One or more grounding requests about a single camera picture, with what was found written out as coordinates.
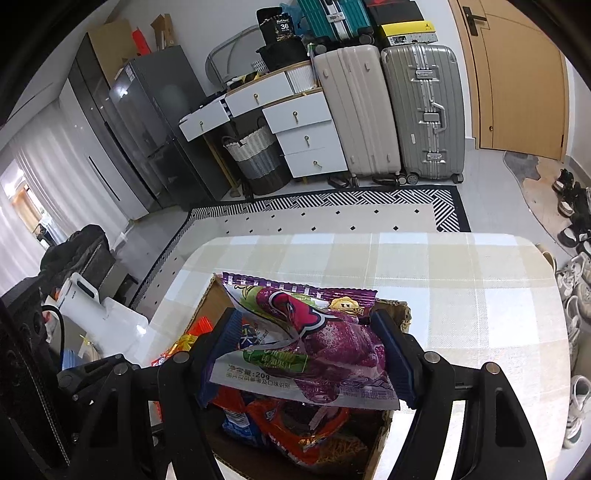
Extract red Oreo snack bag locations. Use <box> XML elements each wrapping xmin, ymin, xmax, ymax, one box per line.
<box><xmin>212</xmin><ymin>386</ymin><xmax>368</xmax><ymax>467</ymax></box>

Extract red cone snack bag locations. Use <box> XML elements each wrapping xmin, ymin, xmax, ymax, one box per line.
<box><xmin>151</xmin><ymin>316</ymin><xmax>213</xmax><ymax>366</ymax></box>

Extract dark grey refrigerator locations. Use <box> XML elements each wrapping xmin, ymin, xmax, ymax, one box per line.
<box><xmin>110</xmin><ymin>46</ymin><xmax>230</xmax><ymax>210</ymax></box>

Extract wooden door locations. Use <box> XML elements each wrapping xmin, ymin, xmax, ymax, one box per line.
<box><xmin>449</xmin><ymin>0</ymin><xmax>569</xmax><ymax>162</ymax></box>

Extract stack of shoe boxes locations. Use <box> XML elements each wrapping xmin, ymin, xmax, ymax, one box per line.
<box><xmin>365</xmin><ymin>0</ymin><xmax>438</xmax><ymax>49</ymax></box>

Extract black bag on desk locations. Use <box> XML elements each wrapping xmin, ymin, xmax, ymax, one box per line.
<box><xmin>256</xmin><ymin>7</ymin><xmax>308</xmax><ymax>72</ymax></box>

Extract black white patterned rug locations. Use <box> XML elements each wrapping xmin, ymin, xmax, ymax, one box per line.
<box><xmin>130</xmin><ymin>185</ymin><xmax>471</xmax><ymax>317</ymax></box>

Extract blue Oreo packet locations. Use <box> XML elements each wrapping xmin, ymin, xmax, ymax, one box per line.
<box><xmin>222</xmin><ymin>410</ymin><xmax>259</xmax><ymax>444</ymax></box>

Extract teal suitcase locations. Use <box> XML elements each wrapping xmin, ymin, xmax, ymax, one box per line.
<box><xmin>297</xmin><ymin>0</ymin><xmax>374</xmax><ymax>44</ymax></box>

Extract beige suitcase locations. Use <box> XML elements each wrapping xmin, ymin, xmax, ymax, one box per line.
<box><xmin>312</xmin><ymin>45</ymin><xmax>402</xmax><ymax>177</ymax></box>

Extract beige slipper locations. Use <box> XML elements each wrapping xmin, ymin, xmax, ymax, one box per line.
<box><xmin>536</xmin><ymin>244</ymin><xmax>558</xmax><ymax>273</ymax></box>

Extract grey white sneaker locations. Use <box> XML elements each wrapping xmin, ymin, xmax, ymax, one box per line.
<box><xmin>563</xmin><ymin>375</ymin><xmax>591</xmax><ymax>449</ymax></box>

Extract brown SF cardboard box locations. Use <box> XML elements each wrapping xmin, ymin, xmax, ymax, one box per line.
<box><xmin>188</xmin><ymin>272</ymin><xmax>411</xmax><ymax>479</ymax></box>

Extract white appliance jug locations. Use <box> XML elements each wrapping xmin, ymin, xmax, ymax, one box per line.
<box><xmin>57</xmin><ymin>272</ymin><xmax>148</xmax><ymax>362</ymax></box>

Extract silver suitcase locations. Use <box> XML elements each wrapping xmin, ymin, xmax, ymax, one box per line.
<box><xmin>381</xmin><ymin>43</ymin><xmax>465</xmax><ymax>184</ymax></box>

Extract white drawer desk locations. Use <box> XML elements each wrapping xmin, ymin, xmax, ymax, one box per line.
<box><xmin>179</xmin><ymin>61</ymin><xmax>348</xmax><ymax>178</ymax></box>

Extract checkered tablecloth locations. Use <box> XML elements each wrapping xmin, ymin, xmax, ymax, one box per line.
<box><xmin>141</xmin><ymin>233</ymin><xmax>571</xmax><ymax>472</ymax></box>

